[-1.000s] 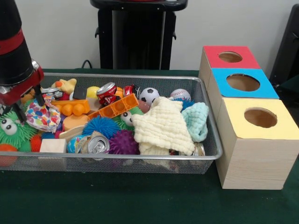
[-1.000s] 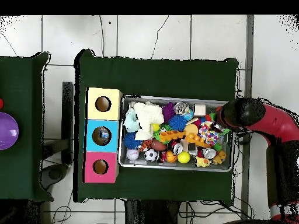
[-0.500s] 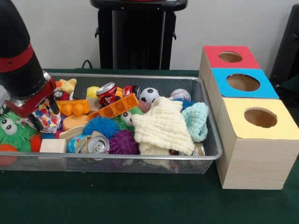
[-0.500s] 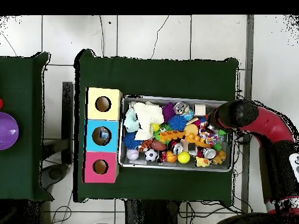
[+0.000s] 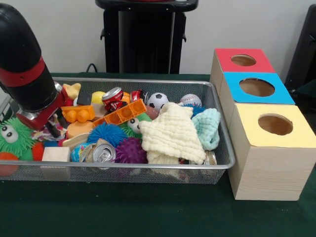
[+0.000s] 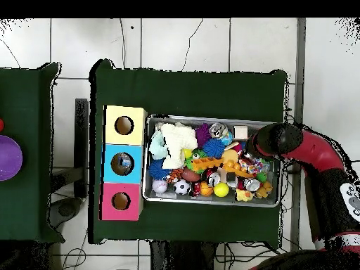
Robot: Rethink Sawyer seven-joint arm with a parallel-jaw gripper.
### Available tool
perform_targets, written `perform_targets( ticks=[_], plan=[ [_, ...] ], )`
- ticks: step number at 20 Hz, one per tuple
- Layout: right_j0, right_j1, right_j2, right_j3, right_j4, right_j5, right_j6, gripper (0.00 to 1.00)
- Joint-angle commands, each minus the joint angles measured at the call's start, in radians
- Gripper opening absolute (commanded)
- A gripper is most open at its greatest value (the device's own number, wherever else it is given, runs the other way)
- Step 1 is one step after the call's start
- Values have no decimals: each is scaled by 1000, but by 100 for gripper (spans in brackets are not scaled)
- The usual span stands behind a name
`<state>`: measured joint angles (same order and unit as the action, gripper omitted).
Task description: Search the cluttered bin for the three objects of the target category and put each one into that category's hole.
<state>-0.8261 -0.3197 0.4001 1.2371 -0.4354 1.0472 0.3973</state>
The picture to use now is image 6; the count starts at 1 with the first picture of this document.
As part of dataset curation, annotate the small soccer ball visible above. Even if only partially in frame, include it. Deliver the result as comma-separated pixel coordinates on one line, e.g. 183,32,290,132
173,179,192,195

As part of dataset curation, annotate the wooden box with three holes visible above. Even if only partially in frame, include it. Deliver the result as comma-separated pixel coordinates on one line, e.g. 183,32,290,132
99,105,148,221

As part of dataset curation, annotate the shallow wire mesh bin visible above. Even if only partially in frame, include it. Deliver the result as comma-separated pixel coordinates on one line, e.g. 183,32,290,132
142,114,282,208

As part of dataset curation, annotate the light blue waffle cloth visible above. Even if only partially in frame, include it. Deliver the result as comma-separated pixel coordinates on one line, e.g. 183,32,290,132
148,129,169,160

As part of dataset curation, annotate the crushed clear plastic bottle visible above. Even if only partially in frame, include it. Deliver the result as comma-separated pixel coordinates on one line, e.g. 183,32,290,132
112,153,135,175

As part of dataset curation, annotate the plain yellow ball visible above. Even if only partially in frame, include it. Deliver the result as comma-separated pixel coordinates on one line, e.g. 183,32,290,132
213,181,231,198

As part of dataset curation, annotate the cream waffle cloth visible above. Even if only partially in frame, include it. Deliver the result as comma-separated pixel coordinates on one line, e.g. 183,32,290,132
160,122,198,170

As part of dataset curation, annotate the purple spiky ball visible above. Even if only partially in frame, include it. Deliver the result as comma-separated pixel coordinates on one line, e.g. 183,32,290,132
195,122,212,148

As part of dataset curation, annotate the plain wooden block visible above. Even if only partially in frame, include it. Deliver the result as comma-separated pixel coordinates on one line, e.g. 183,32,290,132
233,125,249,141

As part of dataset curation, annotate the colourful heart-print cloth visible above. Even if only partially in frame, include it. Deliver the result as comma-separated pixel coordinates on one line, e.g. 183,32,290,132
238,157,271,175

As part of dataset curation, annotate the orange perforated building brick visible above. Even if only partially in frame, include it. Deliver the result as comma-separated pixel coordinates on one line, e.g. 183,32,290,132
191,156,224,169

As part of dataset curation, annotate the purple plastic bowl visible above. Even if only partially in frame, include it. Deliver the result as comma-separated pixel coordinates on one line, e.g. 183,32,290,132
0,134,23,181

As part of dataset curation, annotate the black upright panel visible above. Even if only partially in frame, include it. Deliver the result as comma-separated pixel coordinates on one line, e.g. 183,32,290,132
75,98,90,198

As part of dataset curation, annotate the blue spiky rubber ball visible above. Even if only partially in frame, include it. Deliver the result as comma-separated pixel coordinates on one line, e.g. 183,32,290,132
148,158,172,181
202,138,226,159

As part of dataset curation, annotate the dark green table cloth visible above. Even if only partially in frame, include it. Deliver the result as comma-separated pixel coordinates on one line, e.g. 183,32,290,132
89,59,288,248
0,63,65,243

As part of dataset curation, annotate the silver drinks can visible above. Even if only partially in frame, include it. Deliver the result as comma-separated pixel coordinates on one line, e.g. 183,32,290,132
208,122,229,139

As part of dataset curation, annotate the dark grey floor base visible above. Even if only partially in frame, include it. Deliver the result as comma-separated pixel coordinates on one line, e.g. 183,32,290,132
49,196,82,229

